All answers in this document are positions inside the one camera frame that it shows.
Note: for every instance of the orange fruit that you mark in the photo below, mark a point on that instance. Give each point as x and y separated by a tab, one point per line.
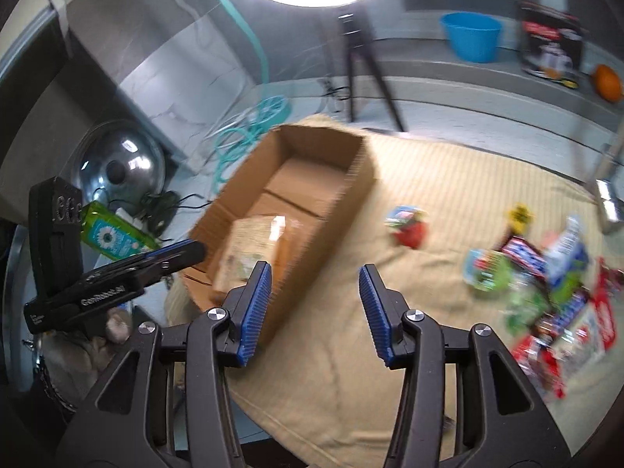
607	83

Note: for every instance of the black power adapter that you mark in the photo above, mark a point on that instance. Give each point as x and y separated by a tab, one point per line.
159	210

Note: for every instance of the cardboard box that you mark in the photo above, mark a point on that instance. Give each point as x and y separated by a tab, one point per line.
318	179

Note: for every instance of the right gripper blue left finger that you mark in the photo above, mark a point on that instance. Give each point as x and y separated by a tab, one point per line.
245	309

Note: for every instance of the black kettle product box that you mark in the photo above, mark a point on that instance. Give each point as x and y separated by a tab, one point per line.
550	43

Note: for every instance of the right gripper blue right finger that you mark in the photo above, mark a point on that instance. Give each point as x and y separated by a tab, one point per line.
384	310

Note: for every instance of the steel pot lid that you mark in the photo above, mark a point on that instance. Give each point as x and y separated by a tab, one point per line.
119	165

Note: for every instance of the chrome faucet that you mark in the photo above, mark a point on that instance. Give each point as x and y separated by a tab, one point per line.
602	188

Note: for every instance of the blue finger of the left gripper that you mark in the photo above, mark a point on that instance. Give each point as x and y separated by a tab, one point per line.
155	266

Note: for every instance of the green dish soap bottle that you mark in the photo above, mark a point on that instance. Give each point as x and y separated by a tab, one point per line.
112	236

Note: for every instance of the snickers bar wrapper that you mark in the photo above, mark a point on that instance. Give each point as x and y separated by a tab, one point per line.
523	254

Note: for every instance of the yellow snack sachet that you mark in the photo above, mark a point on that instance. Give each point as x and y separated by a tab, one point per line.
519	219

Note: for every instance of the striped yellow cloth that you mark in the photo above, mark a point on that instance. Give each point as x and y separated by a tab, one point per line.
318	387

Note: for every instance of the red green snack packet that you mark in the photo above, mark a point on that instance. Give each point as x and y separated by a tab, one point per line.
407	225

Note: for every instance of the red white snack pouch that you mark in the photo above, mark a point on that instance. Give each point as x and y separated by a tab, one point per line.
593	331

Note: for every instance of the blue snack bag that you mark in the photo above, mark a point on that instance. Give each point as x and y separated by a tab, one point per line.
566	254

